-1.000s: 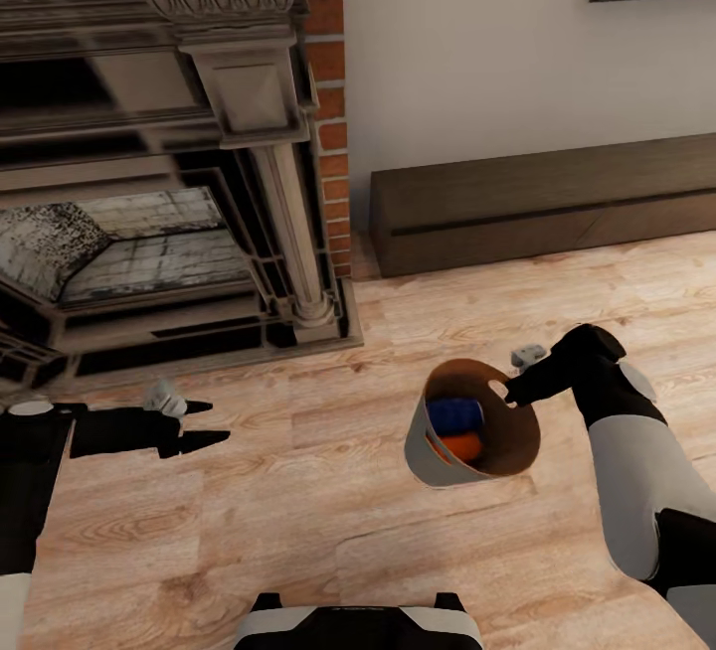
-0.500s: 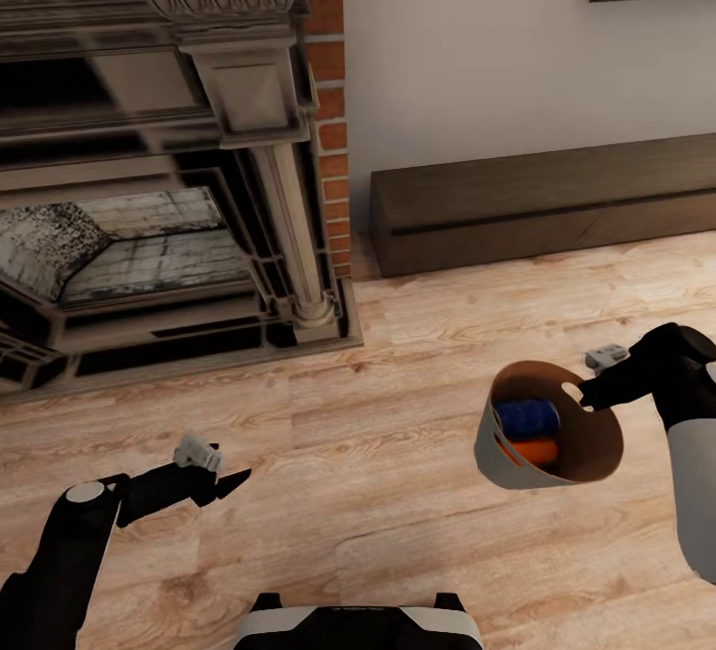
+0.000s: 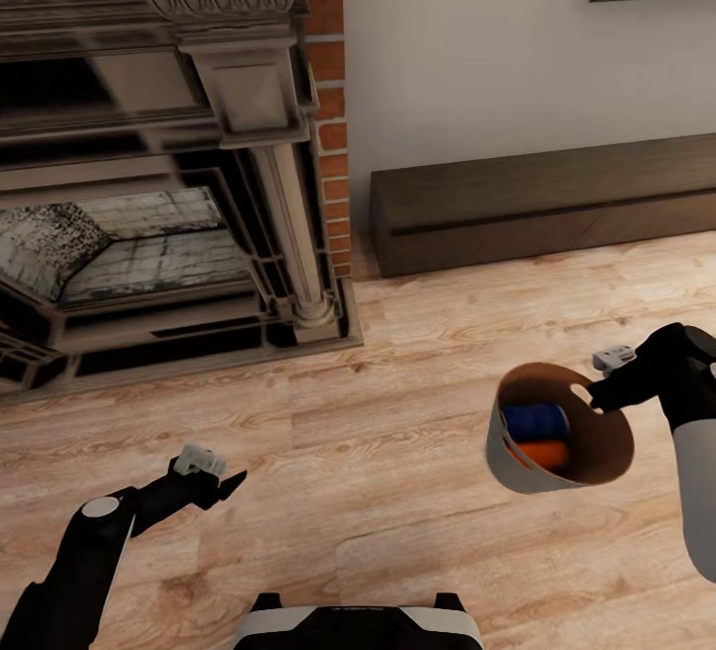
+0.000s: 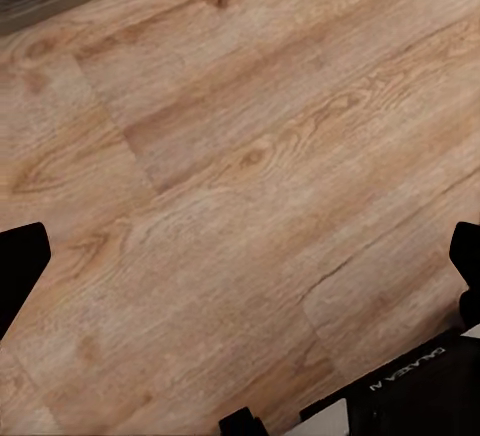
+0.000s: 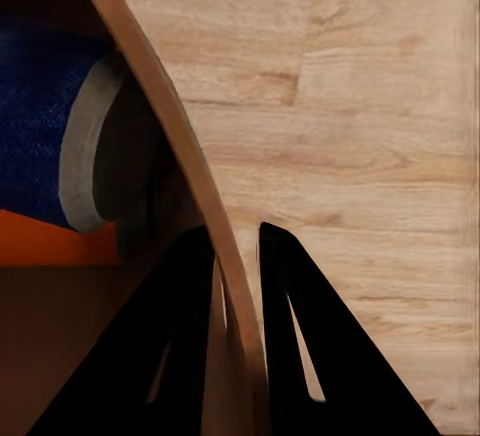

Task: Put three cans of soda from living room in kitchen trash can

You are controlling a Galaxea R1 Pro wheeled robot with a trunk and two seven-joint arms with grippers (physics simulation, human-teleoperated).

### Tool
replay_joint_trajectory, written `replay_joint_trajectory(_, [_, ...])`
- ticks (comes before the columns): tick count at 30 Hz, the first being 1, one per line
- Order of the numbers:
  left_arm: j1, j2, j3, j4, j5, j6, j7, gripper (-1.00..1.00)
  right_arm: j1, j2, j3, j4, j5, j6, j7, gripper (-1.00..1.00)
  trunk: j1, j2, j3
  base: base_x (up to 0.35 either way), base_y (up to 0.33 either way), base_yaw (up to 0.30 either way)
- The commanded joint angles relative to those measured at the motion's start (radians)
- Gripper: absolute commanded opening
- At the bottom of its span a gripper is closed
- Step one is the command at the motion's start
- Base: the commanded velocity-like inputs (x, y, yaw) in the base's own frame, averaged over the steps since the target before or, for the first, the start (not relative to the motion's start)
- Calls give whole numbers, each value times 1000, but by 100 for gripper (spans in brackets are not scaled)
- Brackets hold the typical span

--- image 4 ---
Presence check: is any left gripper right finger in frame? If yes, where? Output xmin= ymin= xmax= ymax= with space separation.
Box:
xmin=449 ymin=221 xmax=480 ymax=301

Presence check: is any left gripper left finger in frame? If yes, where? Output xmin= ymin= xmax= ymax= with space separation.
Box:
xmin=0 ymin=222 xmax=51 ymax=340

